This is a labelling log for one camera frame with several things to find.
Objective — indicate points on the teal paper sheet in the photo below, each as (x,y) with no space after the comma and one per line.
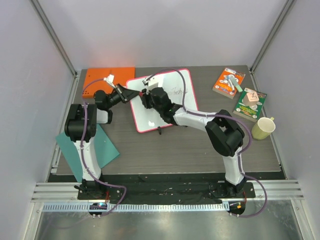
(104,149)

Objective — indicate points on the yellow green paper cup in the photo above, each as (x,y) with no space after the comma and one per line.
(263,128)

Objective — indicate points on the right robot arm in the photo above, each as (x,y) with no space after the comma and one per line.
(225,135)

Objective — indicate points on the pink framed whiteboard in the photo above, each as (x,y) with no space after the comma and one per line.
(174,83)

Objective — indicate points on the orange book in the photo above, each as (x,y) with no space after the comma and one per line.
(222,86)

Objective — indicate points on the wooden cube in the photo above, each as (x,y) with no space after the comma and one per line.
(251,99)

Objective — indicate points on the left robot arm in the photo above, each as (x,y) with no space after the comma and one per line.
(81,128)

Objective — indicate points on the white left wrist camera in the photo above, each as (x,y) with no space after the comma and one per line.
(110,80)

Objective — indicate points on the whiteboard marker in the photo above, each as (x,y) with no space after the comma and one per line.
(231,84)

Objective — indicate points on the green book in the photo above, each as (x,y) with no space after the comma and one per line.
(251,113)

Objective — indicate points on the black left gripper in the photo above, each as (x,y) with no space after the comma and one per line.
(125,95)

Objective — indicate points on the orange flat box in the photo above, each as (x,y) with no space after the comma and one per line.
(121,76)

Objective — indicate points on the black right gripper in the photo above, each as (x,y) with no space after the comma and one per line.
(145,99)

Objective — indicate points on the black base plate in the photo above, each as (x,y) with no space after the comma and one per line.
(165,188)

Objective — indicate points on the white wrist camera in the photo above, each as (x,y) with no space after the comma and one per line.
(154,82)
(110,80)

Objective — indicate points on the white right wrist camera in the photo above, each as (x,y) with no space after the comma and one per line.
(154,82)

